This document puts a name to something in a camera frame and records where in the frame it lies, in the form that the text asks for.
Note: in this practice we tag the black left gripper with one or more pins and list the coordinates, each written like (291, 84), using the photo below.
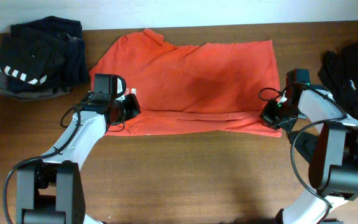
(134, 108)

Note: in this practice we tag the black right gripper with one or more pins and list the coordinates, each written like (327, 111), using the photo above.
(266, 114)

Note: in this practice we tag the orange FRAM t-shirt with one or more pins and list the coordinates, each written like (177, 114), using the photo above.
(185, 89)

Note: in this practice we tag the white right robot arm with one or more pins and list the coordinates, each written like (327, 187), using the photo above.
(323, 153)

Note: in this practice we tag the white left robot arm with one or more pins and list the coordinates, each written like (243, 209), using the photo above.
(49, 187)

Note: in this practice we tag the black t-shirt pile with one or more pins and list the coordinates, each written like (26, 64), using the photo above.
(339, 76)

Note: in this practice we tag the black folded garment with stripes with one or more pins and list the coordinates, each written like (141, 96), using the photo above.
(46, 53)

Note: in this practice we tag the grey folded garment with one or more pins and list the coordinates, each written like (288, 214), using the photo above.
(29, 95)

